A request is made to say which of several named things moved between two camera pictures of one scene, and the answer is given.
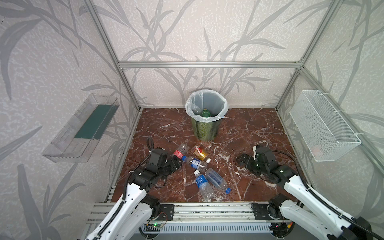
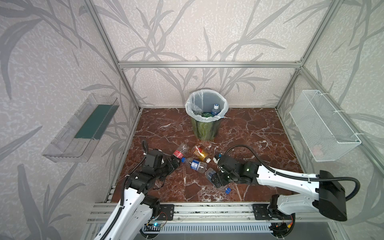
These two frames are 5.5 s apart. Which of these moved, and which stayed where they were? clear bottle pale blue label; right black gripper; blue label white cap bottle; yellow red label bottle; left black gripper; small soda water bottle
Moved: right black gripper; blue label white cap bottle
Stayed: clear bottle pale blue label; yellow red label bottle; small soda water bottle; left black gripper
